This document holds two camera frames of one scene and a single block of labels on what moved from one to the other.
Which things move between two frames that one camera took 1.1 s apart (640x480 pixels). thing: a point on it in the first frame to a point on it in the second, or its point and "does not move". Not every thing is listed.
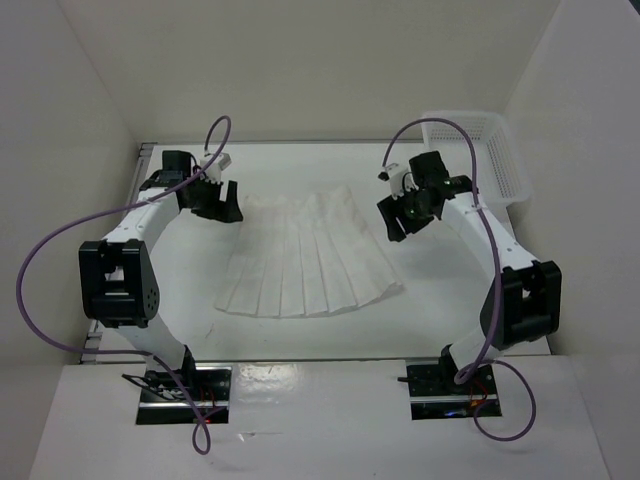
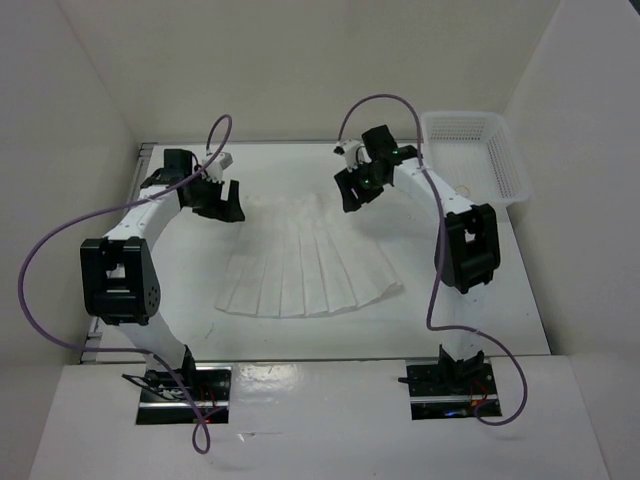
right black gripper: (391, 209) to (345, 181)
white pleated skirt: (303, 254) does not move
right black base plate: (436, 394) does not move
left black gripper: (225, 211) does not move
